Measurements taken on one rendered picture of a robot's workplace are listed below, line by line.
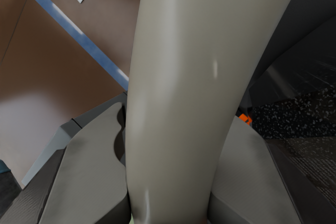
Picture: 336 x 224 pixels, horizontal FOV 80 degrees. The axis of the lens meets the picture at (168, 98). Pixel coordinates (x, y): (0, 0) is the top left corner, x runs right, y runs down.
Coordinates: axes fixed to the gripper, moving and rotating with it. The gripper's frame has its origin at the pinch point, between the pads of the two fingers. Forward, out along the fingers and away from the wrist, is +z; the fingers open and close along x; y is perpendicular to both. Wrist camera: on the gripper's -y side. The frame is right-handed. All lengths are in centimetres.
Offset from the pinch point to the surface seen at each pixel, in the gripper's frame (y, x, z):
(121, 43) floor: 30, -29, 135
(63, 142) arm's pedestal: 40, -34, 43
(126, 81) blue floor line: 57, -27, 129
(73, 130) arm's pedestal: 37, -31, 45
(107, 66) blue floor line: 48, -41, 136
